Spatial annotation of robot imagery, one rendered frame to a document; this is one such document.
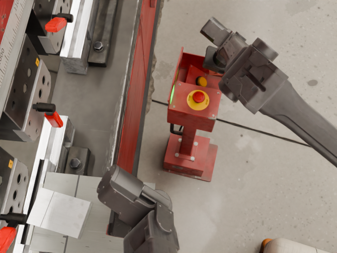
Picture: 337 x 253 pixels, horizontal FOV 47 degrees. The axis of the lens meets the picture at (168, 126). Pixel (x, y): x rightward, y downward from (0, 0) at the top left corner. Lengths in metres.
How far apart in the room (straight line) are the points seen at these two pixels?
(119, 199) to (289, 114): 0.30
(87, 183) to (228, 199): 1.13
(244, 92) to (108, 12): 0.75
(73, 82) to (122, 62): 0.16
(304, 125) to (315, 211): 1.46
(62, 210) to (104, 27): 0.58
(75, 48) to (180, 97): 0.36
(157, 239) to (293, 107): 0.28
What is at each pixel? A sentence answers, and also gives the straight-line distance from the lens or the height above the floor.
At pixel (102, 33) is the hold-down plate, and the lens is 1.23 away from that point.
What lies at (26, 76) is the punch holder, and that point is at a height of 1.29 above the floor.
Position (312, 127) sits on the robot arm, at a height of 1.36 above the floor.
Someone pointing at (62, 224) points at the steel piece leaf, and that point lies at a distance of 0.94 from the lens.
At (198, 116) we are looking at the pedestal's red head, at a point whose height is 0.77.
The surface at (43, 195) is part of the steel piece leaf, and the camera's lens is 0.96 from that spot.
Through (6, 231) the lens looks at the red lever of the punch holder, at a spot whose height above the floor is 1.29.
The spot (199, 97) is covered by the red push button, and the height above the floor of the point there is 0.81.
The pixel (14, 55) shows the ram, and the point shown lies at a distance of 0.69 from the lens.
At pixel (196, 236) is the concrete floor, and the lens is 1.92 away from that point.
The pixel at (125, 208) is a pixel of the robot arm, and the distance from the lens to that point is 0.65.
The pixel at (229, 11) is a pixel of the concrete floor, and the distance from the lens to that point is 2.45.
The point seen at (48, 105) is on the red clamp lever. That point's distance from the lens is 0.75.
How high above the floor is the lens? 1.91
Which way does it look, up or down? 68 degrees down
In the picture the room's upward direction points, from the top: 2 degrees clockwise
